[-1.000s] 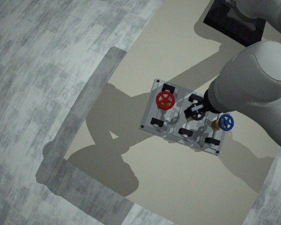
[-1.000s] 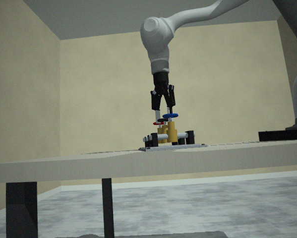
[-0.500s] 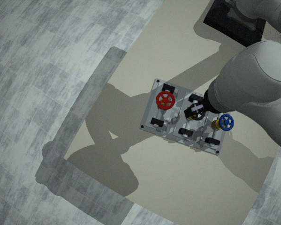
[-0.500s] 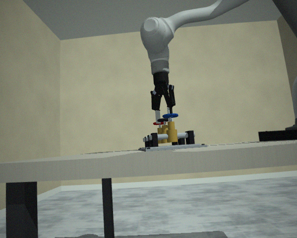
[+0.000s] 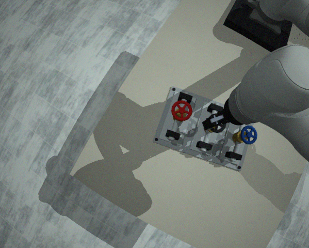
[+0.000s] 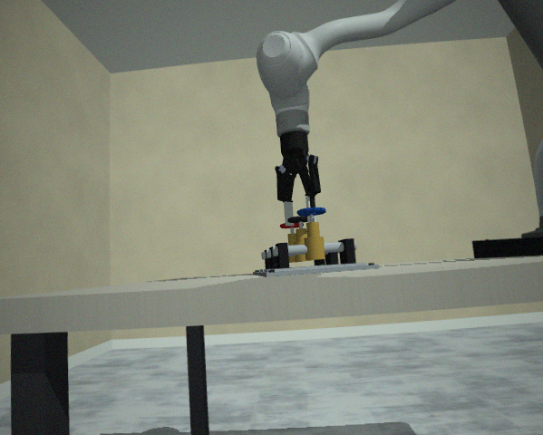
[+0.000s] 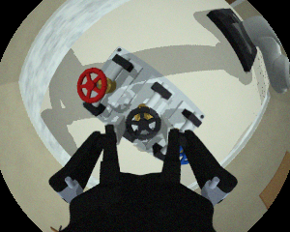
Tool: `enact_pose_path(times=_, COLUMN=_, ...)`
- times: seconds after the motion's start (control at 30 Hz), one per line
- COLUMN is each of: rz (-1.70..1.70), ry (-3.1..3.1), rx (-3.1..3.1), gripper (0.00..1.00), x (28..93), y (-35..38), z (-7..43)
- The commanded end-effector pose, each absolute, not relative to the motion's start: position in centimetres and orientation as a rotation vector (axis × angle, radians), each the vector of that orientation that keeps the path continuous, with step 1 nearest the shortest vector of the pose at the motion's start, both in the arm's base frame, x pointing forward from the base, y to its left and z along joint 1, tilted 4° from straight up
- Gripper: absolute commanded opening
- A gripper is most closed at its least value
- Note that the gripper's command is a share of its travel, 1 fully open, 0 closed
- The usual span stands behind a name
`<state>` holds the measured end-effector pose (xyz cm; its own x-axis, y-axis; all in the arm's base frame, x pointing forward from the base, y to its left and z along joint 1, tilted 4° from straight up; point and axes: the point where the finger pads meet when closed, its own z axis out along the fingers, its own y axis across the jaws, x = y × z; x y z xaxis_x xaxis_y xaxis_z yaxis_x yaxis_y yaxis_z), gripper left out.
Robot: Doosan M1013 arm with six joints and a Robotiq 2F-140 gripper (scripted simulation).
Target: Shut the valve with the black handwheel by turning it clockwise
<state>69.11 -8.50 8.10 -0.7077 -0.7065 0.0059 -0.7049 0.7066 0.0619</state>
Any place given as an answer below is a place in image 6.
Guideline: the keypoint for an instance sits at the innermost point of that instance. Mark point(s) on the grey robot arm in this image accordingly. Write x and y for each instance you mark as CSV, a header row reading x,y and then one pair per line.
x,y
286,61

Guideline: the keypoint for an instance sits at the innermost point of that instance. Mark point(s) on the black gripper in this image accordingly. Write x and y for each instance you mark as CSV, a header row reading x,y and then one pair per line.
x,y
294,148

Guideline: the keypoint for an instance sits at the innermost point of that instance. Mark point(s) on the valve with black handwheel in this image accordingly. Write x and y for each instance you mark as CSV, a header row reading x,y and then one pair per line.
x,y
330,258

